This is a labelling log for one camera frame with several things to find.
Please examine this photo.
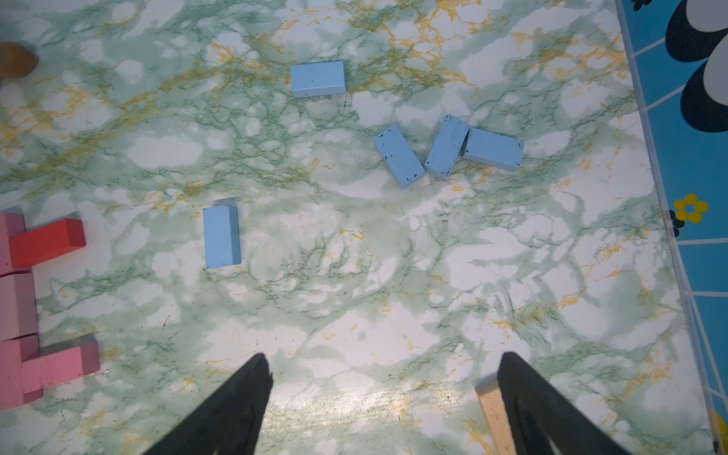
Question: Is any pink block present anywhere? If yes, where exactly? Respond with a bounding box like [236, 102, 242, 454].
[0, 272, 38, 341]
[21, 341, 100, 392]
[0, 334, 43, 411]
[0, 212, 30, 277]

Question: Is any light blue block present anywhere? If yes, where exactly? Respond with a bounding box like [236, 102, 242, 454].
[463, 128, 523, 172]
[291, 61, 347, 98]
[373, 124, 425, 189]
[425, 115, 470, 180]
[203, 205, 242, 268]

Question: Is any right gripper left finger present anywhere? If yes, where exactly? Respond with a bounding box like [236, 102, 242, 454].
[147, 353, 273, 454]

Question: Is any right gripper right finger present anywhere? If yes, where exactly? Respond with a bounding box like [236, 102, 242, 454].
[497, 352, 627, 455]

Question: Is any wooden block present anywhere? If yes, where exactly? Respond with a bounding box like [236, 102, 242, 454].
[475, 377, 517, 455]

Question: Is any small brown white plush dog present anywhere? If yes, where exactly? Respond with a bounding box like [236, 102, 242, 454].
[0, 42, 39, 79]

